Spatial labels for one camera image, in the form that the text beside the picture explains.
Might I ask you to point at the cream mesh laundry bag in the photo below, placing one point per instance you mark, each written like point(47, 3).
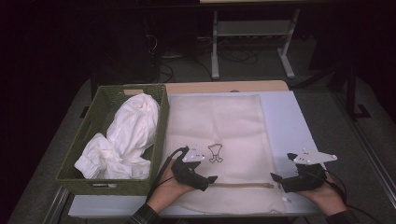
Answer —
point(224, 124)

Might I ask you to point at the white metal desk frame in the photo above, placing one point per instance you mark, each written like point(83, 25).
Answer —
point(214, 46)

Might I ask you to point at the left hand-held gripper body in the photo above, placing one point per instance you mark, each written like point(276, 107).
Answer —
point(186, 174)

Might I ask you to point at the person's right hand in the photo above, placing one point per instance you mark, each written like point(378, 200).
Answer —
point(327, 199)

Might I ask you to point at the aluminium rail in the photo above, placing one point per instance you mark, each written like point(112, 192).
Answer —
point(376, 161)
point(57, 205)

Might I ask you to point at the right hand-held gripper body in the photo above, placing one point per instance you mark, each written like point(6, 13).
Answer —
point(308, 180)

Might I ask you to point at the black metal stand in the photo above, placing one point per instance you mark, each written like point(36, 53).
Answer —
point(351, 93)

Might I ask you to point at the person's left hand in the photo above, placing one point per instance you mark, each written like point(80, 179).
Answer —
point(168, 189)

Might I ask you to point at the green woven basket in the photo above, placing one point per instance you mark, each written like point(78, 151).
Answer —
point(77, 186)

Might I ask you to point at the white garment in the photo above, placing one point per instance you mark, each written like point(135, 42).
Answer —
point(130, 130)

